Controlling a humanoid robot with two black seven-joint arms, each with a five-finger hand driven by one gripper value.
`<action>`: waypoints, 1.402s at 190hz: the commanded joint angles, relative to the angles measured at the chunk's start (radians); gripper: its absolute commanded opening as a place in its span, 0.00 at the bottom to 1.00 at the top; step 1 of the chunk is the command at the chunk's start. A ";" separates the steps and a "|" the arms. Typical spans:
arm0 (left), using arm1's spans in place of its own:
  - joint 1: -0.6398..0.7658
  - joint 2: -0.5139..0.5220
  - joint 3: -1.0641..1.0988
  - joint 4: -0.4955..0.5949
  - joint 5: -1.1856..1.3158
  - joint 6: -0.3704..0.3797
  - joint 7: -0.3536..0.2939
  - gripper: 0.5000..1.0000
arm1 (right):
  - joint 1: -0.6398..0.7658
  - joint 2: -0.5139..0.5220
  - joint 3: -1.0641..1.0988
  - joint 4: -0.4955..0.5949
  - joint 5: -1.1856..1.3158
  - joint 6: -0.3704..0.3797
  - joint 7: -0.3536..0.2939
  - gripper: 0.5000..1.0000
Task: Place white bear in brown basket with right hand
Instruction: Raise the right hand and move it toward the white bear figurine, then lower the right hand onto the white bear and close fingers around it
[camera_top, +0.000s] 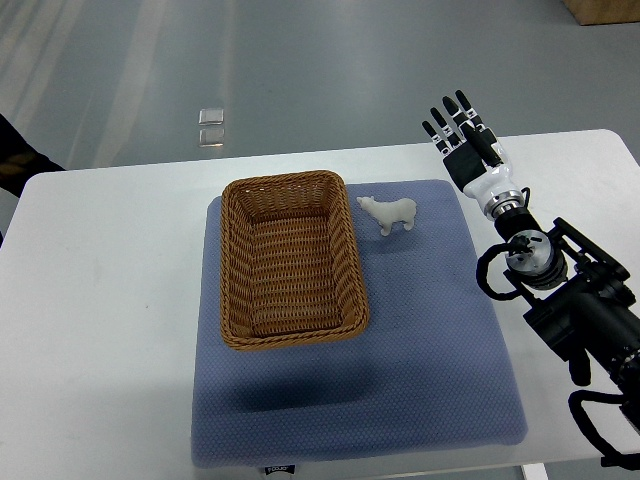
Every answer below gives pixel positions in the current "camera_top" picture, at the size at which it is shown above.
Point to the wooden box corner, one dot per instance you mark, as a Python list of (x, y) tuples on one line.
[(603, 12)]

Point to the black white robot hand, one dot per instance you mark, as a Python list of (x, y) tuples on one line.
[(473, 156)]

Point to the blue fabric mat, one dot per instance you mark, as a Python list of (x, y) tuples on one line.
[(431, 371)]

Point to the clear floor marker upper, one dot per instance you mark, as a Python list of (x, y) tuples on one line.
[(211, 116)]

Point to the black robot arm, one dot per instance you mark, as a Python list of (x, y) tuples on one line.
[(579, 306)]

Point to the white bear figurine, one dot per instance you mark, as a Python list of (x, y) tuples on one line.
[(388, 213)]

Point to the brown wicker basket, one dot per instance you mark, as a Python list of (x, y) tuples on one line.
[(290, 270)]

